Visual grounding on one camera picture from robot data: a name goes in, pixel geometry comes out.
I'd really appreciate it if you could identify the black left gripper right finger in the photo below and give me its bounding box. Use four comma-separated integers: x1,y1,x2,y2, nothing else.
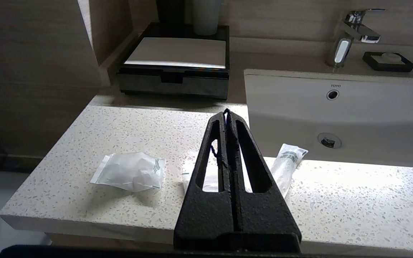
227,109,302,252

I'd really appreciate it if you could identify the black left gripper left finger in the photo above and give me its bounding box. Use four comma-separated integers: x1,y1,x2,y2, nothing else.
174,109,236,252

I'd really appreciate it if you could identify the white green toiletry packet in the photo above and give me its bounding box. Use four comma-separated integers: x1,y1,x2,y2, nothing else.
181,150,253,194

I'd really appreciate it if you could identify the clear toothbrush packet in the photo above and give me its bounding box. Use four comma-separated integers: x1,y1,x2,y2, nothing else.
270,143,309,199

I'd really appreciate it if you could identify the clear bagged shower cap packet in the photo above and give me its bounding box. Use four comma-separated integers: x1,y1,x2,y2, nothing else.
90,152,166,192

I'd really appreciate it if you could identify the chrome sink drain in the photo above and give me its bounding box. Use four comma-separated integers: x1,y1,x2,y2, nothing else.
318,133,342,149

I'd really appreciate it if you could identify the white ceramic sink basin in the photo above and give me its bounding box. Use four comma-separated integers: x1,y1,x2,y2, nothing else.
243,69,413,169

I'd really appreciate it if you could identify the chrome faucet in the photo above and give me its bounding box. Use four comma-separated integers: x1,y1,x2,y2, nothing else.
325,9,386,68

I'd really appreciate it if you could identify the black soap dish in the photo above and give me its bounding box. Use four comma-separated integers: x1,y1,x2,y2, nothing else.
362,51,413,73

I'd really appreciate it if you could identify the white cup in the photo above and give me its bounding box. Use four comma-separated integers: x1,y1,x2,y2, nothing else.
192,0,222,36

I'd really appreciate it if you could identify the white soap bar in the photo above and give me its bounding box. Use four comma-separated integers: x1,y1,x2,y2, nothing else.
377,53,406,65

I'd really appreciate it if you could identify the black cup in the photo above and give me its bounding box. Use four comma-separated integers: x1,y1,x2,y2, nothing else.
156,0,185,27

